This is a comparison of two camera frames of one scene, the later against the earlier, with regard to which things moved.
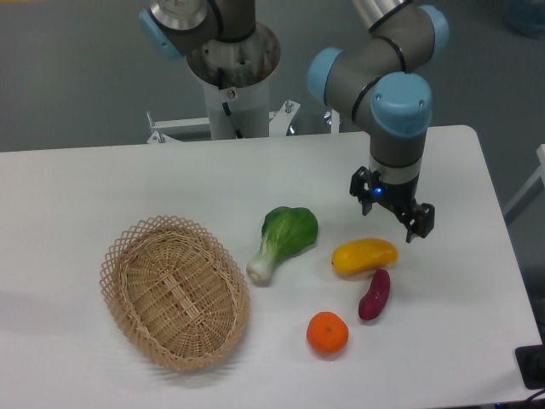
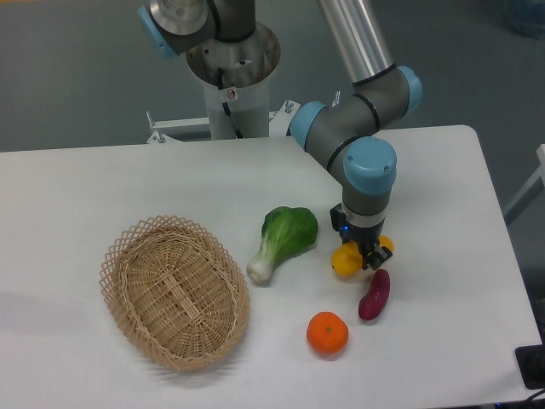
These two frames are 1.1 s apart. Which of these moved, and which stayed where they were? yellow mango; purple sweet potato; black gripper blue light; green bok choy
Moved: black gripper blue light
Stayed: purple sweet potato; green bok choy; yellow mango
